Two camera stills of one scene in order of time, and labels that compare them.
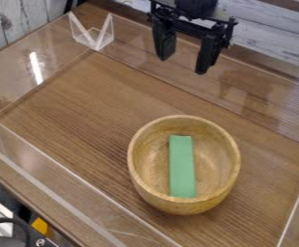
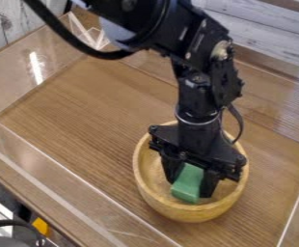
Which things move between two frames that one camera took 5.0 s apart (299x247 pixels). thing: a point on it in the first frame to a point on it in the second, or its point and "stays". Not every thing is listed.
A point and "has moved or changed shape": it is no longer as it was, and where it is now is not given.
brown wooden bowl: [218, 161] has moved or changed shape
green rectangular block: [182, 169] has moved or changed shape
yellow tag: [40, 225] stays
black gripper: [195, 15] to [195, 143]
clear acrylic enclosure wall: [40, 205] stays
